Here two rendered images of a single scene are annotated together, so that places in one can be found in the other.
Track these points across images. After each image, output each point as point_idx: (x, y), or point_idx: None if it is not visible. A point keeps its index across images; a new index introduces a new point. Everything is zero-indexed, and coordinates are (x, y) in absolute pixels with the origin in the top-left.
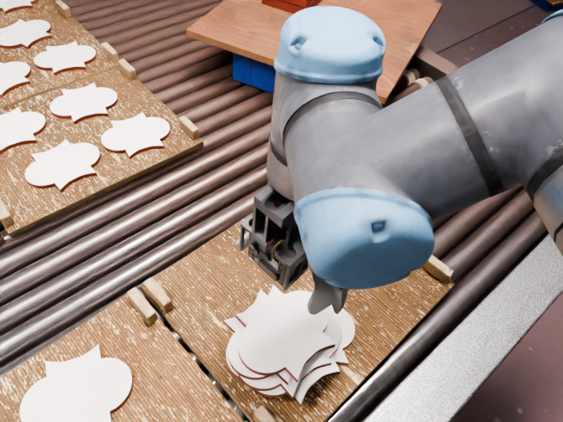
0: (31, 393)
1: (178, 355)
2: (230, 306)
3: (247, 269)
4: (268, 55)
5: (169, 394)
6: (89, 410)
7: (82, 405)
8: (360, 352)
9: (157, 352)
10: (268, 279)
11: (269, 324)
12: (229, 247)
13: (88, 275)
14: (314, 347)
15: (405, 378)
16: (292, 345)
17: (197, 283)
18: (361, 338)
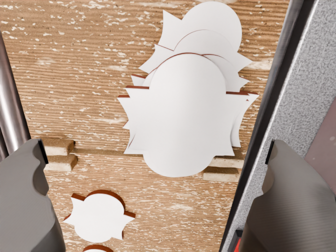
0: (80, 234)
1: (117, 161)
2: (106, 100)
3: (74, 49)
4: None
5: (140, 182)
6: (114, 221)
7: (108, 221)
8: (256, 34)
9: (104, 170)
10: (102, 40)
11: (165, 133)
12: (30, 41)
13: (0, 158)
14: (229, 118)
15: (312, 9)
16: (205, 133)
17: (59, 106)
18: (248, 15)
